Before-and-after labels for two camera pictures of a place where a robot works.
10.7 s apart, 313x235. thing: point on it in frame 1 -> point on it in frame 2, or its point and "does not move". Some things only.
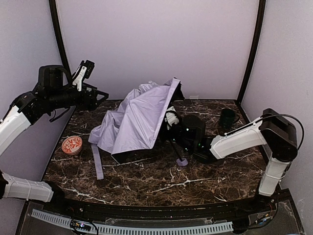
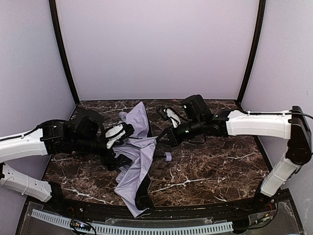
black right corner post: [251, 60] does not move
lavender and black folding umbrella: [136, 125] -> [134, 188]
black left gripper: [91, 97] -> [110, 158]
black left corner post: [59, 37] does not move
